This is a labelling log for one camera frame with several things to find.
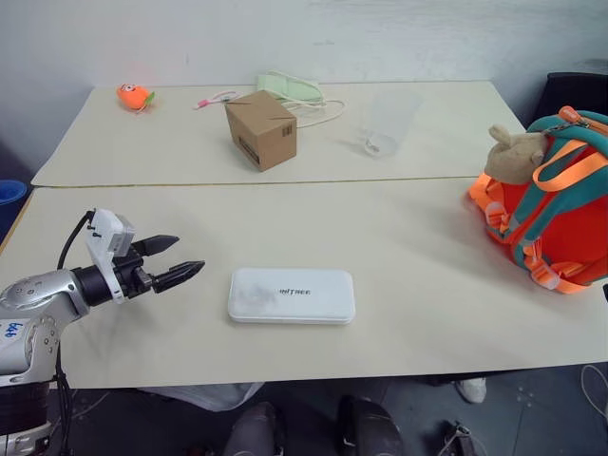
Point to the clear plastic cup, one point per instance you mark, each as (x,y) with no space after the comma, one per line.
(385,121)

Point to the blue bin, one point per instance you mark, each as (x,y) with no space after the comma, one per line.
(9,195)

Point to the black chair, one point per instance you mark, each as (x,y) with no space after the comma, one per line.
(567,97)

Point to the brown plush toy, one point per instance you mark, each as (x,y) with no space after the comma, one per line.
(515,154)

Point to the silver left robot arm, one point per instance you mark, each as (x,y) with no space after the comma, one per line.
(40,297)

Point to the orange and teal backpack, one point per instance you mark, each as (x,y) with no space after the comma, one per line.
(553,199)

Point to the orange plush carrot toy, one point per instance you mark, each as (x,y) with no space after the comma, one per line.
(133,97)

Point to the green face mask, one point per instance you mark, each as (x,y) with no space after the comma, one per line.
(288,87)

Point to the white cloth under table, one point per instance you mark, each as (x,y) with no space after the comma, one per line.
(204,396)

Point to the white shoe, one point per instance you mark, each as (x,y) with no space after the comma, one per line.
(471,389)

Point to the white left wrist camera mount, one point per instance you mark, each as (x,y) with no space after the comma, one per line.
(108,237)

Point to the white rectangular case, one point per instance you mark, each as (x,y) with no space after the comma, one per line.
(290,296)

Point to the dark rounded robot knee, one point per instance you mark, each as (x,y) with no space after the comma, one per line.
(368,427)
(254,430)

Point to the brown cardboard box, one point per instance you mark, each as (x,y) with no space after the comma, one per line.
(262,130)

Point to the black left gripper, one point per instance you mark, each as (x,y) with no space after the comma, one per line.
(132,273)

